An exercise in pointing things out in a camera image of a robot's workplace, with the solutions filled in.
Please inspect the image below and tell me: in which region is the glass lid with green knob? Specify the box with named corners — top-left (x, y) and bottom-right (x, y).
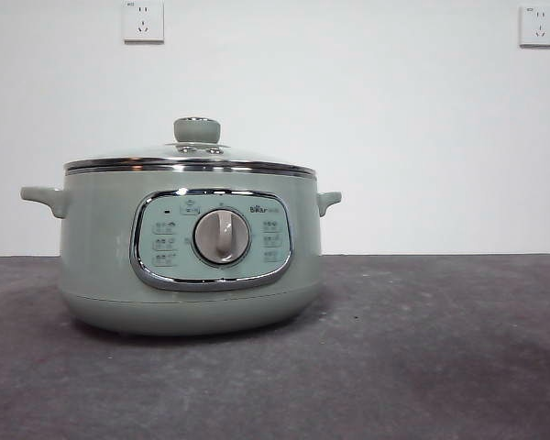
top-left (63, 115), bottom-right (316, 179)

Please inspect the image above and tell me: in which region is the sage green electric cooking pot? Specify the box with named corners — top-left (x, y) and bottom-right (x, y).
top-left (19, 167), bottom-right (343, 338)

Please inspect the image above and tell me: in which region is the white wall socket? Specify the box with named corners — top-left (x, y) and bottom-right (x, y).
top-left (123, 0), bottom-right (165, 46)
top-left (519, 5), bottom-right (550, 49)

